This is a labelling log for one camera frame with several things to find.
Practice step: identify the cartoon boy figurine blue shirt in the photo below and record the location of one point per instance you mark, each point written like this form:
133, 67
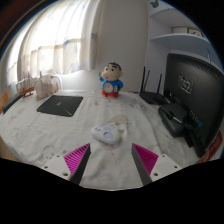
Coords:
111, 81

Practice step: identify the black computer monitor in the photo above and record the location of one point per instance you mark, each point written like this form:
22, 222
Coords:
200, 96

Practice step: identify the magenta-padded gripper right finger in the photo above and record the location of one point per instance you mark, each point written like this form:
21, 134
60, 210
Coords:
146, 160

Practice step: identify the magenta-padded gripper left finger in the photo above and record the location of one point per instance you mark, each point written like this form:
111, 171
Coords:
77, 160

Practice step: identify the black router with antennas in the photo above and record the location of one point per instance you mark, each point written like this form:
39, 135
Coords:
154, 97

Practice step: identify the black remote control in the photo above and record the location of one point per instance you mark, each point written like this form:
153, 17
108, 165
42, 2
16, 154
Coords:
11, 102

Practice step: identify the white cartoon-print computer mouse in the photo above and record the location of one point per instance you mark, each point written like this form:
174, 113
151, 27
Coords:
106, 134

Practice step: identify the white wall shelf unit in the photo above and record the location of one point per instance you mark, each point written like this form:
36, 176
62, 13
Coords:
176, 40

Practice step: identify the orange wooden chair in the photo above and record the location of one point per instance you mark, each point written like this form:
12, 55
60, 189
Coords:
4, 98

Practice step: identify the white cloth bag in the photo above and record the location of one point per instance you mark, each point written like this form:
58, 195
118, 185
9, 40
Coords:
46, 87

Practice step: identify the red paper decoration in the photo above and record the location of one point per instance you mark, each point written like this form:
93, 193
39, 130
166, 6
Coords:
213, 148

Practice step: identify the white patterned tablecloth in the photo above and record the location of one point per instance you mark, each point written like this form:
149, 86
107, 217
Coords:
50, 133

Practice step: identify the black mouse pad green lines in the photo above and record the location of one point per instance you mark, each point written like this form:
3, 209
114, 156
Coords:
60, 105

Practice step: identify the white sheer curtain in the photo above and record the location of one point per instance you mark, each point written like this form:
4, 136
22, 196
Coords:
50, 36

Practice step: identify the black box device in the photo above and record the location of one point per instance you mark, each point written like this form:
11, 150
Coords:
171, 120

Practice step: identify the wooden ship model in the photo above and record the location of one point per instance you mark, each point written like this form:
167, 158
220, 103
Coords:
26, 87

